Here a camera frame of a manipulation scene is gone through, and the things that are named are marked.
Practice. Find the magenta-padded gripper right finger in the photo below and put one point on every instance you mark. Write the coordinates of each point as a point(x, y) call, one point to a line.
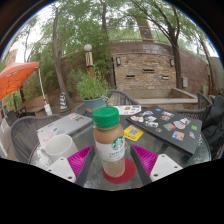
point(165, 166)

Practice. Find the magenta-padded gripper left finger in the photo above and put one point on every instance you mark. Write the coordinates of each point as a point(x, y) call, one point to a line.
point(61, 168)

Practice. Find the green-capped coffee drink bottle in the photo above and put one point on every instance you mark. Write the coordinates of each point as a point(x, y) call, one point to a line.
point(109, 146)

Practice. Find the white ceramic mug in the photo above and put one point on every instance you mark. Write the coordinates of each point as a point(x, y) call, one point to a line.
point(61, 146)

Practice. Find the black laptop with stickers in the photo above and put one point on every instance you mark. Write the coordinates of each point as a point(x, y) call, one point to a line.
point(166, 130)

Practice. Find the flat round red coaster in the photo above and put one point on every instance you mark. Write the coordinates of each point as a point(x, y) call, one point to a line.
point(128, 171)

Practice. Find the silver laptop with stickers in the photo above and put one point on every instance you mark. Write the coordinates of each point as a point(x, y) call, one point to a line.
point(63, 125)

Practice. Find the yellow square card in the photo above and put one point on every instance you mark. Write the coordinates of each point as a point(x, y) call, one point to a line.
point(133, 132)

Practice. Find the grey metal mesh chair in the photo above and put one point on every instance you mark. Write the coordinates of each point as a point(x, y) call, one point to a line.
point(193, 114)
point(120, 98)
point(23, 131)

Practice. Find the black jacket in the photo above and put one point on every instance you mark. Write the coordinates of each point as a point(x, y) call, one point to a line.
point(215, 123)

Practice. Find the blue yellow striped bollard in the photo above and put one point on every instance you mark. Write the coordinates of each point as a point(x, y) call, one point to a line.
point(63, 101)

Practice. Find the white sticker sheet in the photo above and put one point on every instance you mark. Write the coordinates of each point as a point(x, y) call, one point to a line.
point(128, 109)

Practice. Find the wooden bench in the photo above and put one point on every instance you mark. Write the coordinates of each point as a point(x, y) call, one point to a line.
point(33, 104)

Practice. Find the black metal chair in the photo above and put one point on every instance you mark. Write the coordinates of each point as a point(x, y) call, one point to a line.
point(204, 100)

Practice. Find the green plant in blue pot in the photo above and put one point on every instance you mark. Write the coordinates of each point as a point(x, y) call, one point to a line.
point(91, 90)

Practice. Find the orange patio umbrella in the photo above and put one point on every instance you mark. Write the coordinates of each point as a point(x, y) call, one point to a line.
point(15, 78)

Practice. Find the grey wall box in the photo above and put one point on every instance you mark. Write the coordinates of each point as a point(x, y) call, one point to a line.
point(185, 82)

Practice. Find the black wall lamp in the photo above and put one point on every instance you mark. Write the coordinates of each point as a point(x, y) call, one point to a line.
point(172, 62)
point(118, 61)

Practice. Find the wooden lamp post with globe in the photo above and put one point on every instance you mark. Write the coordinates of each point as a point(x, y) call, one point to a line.
point(89, 60)

